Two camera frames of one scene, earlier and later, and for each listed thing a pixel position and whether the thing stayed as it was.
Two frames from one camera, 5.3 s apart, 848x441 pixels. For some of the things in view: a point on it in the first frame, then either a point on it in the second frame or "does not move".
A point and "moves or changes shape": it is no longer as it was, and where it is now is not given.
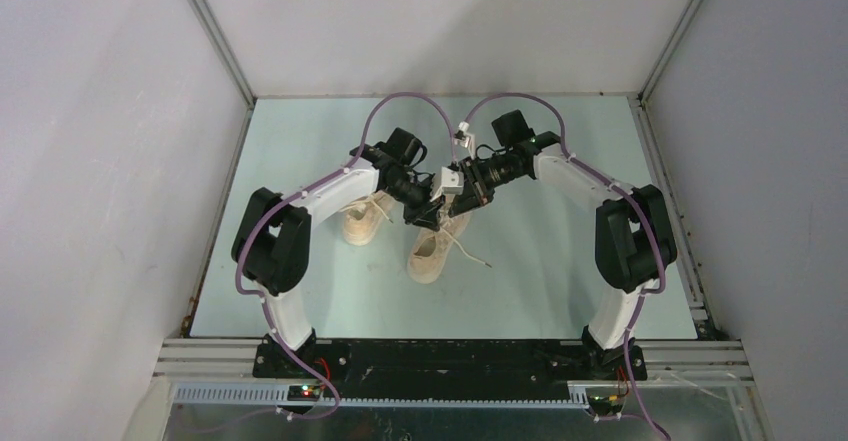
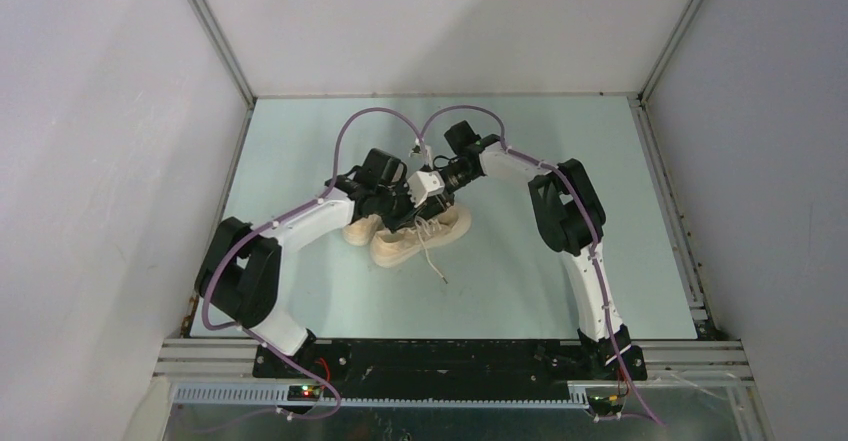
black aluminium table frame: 449,370 does not move
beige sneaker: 424,211 moves or changes shape
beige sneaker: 405,195 moves or changes shape
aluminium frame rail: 717,365 does not move
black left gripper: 428,182 to 408,210
